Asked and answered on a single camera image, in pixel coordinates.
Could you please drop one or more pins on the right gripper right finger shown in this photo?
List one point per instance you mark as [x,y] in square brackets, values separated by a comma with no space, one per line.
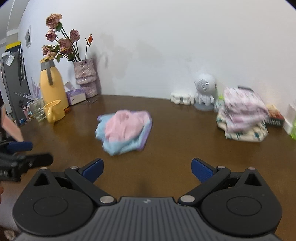
[212,179]

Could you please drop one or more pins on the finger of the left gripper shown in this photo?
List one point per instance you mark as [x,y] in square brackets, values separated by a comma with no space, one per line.
[38,160]
[14,147]

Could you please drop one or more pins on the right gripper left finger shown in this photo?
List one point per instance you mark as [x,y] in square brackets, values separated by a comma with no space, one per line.
[82,180]

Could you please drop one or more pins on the pink blue purple garment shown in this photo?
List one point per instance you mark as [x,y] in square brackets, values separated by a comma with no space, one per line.
[123,131]

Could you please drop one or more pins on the folded floral clothes pile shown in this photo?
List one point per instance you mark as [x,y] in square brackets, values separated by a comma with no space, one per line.
[242,115]

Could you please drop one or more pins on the glass jar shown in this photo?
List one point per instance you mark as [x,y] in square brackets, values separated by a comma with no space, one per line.
[37,109]

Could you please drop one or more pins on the yellow cup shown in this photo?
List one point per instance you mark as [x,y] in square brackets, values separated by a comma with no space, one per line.
[54,111]

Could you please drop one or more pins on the yellow thermos jug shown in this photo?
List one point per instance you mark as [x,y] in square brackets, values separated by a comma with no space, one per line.
[51,84]

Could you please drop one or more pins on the purple tissue box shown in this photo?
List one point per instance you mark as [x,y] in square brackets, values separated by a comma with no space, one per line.
[74,96]

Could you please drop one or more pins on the white astronaut figurine speaker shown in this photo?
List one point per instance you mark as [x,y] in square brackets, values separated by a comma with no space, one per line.
[206,94]

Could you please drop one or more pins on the green bottle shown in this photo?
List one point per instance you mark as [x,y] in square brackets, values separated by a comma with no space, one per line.
[293,131]

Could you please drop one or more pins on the purple knitted vase cover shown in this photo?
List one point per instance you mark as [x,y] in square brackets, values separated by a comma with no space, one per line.
[86,76]

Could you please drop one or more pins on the dried rose bouquet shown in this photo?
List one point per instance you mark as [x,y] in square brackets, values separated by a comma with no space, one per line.
[66,44]

